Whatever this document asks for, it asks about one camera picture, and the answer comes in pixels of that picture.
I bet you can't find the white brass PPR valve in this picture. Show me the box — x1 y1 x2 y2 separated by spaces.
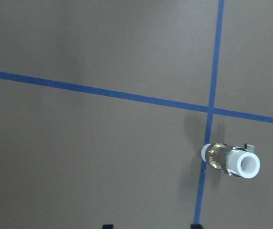
200 143 261 179

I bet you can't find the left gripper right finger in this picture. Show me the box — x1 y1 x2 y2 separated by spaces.
190 224 202 229

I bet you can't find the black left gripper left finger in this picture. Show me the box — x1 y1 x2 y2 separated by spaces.
102 224 113 229

